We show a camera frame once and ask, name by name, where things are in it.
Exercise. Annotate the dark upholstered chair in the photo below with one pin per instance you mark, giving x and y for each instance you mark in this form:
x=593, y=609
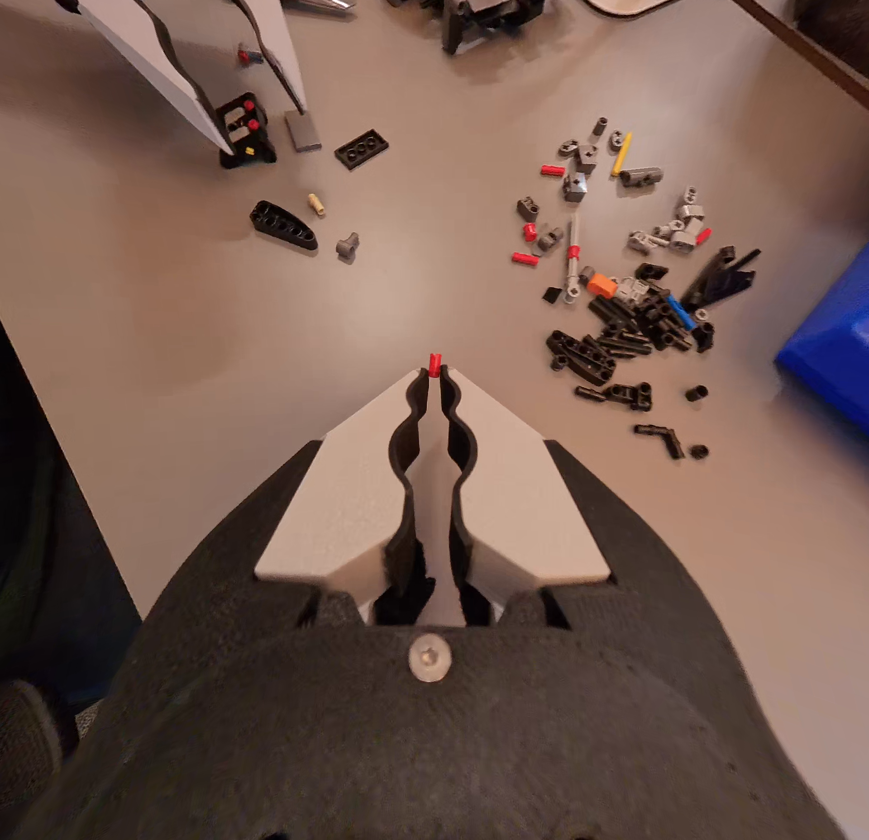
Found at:
x=838, y=26

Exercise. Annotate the grey connector with red pin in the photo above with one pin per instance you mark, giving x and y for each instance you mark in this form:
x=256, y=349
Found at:
x=249, y=55

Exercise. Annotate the grey flat lego tile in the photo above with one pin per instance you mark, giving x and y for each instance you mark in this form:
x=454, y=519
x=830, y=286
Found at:
x=303, y=131

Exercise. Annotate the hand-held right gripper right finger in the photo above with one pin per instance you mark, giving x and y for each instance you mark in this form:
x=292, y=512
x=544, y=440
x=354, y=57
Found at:
x=523, y=514

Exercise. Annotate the black lego plate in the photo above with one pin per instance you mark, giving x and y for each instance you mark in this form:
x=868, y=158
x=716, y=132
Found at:
x=361, y=149

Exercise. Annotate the blue plastic bin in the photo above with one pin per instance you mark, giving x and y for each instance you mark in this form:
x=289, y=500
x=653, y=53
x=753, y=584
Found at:
x=828, y=351

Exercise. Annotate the red lego pin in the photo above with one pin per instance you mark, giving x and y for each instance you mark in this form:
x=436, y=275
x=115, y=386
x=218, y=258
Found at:
x=434, y=364

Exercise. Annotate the black curved lego beam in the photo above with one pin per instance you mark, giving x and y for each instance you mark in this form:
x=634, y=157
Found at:
x=284, y=226

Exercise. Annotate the tan lego pin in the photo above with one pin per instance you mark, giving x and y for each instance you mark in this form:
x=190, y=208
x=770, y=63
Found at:
x=316, y=204

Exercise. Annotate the black lego frame assembly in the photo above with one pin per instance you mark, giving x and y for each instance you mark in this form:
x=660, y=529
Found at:
x=246, y=131

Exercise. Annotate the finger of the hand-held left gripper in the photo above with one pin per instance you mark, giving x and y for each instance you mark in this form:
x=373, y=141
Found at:
x=129, y=32
x=268, y=19

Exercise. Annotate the grey lego connector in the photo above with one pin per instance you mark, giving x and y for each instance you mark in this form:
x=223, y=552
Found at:
x=347, y=245

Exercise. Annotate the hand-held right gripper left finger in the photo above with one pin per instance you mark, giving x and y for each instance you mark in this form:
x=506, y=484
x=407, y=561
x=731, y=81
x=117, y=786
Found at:
x=339, y=507

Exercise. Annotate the pile of loose lego pieces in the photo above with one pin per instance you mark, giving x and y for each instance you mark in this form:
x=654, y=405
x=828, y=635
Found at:
x=638, y=324

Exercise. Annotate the lego vehicle model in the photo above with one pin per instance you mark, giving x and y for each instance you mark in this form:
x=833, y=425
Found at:
x=489, y=2

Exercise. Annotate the person's green shirt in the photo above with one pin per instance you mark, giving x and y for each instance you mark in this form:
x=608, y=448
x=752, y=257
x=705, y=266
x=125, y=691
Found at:
x=41, y=514

